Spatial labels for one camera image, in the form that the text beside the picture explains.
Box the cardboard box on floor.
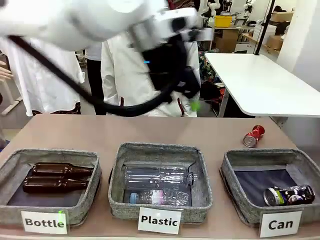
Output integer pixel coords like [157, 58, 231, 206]
[266, 34, 285, 51]

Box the colourful patterned cloth pile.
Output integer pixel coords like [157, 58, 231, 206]
[198, 51, 227, 101]

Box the white Plastic label card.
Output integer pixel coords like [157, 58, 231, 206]
[137, 206, 183, 235]

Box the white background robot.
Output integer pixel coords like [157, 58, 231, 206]
[206, 0, 220, 16]

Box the brown glass beer bottle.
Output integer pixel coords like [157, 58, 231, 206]
[22, 176, 90, 194]
[31, 162, 95, 177]

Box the white desk with metal legs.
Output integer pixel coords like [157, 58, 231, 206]
[204, 51, 320, 119]

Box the person bare hand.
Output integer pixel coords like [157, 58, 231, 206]
[0, 60, 13, 81]

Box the large clear plastic bottle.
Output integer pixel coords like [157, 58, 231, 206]
[124, 164, 198, 190]

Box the person in white lab coat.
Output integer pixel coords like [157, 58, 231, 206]
[100, 37, 201, 118]

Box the crushed black soda can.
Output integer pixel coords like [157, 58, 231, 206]
[263, 184, 316, 207]

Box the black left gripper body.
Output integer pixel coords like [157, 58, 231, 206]
[143, 42, 192, 85]

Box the grey fabric basket for bottles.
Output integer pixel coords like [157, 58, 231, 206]
[0, 148, 102, 227]

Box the grey fabric basket for plastic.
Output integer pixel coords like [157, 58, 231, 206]
[107, 141, 214, 225]

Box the crushed bottle with blue cap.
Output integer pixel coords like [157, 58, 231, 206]
[129, 189, 190, 206]

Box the white Can label card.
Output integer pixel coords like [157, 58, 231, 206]
[258, 210, 303, 238]

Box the person in white patterned-hem coat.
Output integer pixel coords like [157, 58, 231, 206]
[0, 37, 86, 117]

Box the white Bottle label card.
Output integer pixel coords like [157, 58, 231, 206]
[20, 210, 69, 235]

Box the grey fabric basket for cans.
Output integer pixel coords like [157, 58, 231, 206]
[219, 148, 320, 227]

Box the tall brown cardboard cabinet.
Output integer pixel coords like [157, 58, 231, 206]
[214, 29, 240, 53]

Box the small cardboard box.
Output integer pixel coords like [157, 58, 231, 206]
[270, 11, 295, 23]

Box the beige desk foot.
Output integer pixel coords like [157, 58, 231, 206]
[1, 98, 23, 116]

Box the black robot cable hose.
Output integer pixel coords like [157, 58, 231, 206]
[8, 34, 187, 118]

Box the crushed red soda can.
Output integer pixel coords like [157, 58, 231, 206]
[243, 124, 266, 148]

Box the yellow plastic crate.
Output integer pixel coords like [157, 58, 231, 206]
[214, 15, 233, 28]

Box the black vertical pole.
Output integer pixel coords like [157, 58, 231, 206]
[253, 0, 276, 56]

